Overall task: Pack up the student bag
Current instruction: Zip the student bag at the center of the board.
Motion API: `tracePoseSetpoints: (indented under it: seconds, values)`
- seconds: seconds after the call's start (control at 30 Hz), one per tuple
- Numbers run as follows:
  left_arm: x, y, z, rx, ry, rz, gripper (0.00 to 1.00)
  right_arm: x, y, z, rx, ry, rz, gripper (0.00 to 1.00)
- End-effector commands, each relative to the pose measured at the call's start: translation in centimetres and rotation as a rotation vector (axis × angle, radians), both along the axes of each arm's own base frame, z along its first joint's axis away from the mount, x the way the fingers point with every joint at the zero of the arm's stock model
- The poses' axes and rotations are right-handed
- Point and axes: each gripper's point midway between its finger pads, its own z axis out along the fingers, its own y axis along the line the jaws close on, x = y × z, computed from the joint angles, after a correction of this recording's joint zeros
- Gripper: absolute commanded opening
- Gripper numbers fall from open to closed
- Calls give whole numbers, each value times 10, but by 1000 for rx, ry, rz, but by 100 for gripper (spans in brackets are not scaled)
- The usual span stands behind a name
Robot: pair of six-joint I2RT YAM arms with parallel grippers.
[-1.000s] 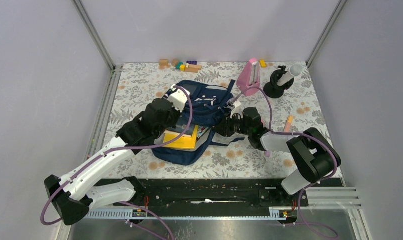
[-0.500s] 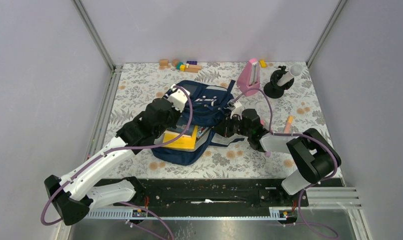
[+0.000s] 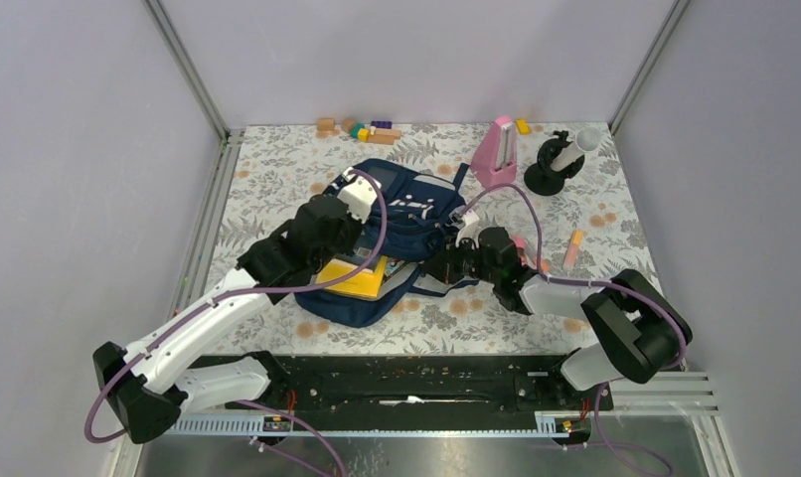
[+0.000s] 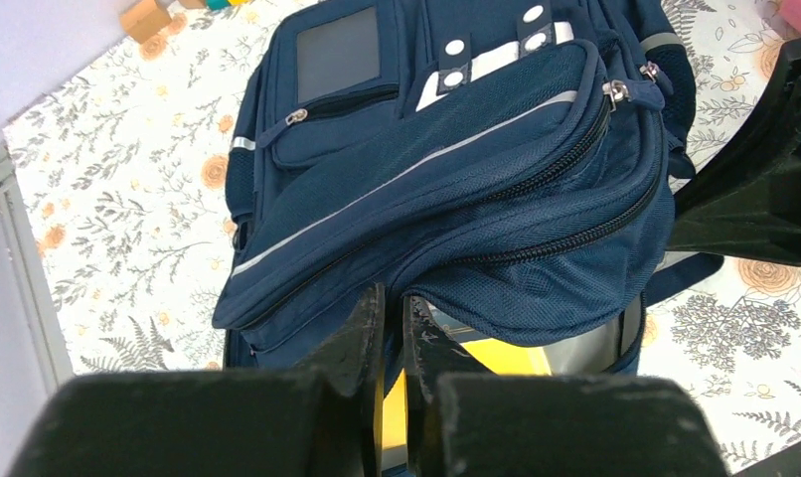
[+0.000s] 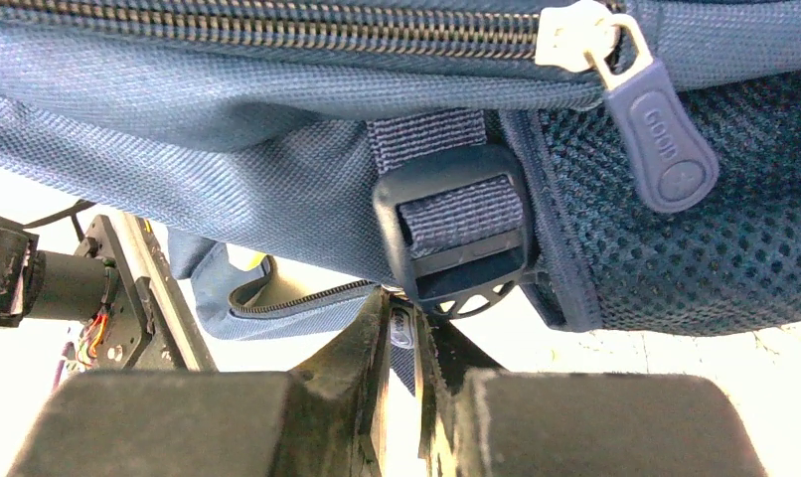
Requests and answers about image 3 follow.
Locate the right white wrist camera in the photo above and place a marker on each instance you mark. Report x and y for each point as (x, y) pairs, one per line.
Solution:
(465, 222)

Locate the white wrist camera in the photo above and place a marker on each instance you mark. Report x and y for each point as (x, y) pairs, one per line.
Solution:
(465, 222)
(358, 194)

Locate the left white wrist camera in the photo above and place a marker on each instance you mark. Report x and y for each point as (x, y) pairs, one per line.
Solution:
(358, 194)

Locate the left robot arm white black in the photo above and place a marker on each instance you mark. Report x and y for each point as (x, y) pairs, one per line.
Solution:
(149, 383)

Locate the purple wooden block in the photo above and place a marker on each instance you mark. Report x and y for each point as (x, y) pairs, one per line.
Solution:
(382, 124)

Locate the tan wooden cube block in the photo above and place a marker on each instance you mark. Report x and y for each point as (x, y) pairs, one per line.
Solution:
(325, 124)

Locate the dark blue paperback book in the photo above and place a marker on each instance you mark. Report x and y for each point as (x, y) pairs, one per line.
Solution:
(401, 277)

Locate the navy blue student backpack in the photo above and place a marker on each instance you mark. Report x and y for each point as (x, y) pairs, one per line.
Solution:
(419, 206)

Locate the orange pink highlighter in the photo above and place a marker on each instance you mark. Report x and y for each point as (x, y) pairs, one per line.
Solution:
(572, 250)

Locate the black stand with white tube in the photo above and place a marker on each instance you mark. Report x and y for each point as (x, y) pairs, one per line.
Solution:
(560, 159)

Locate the pink glue stick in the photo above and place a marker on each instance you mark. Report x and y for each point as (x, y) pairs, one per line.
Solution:
(520, 245)

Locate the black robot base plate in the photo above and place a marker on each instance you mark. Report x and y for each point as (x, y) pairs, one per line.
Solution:
(447, 383)

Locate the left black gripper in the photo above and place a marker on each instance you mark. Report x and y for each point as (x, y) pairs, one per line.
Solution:
(358, 234)

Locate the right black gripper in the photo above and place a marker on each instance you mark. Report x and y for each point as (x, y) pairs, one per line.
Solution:
(444, 265)

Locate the plain yellow book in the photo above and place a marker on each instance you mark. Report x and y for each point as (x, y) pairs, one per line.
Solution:
(366, 284)

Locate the long tan wooden block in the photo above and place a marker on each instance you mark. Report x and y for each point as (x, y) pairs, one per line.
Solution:
(384, 136)

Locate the floral patterned table mat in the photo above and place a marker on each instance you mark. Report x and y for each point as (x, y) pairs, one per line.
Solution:
(280, 167)

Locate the pink metronome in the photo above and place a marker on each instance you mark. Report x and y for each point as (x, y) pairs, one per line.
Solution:
(495, 160)

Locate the round tan wooden block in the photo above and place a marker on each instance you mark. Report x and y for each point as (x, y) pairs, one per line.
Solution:
(347, 124)

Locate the teal wooden block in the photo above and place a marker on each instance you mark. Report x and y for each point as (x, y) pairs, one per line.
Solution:
(357, 127)

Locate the slotted grey cable duct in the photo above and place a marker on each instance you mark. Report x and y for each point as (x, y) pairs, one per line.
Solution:
(391, 423)

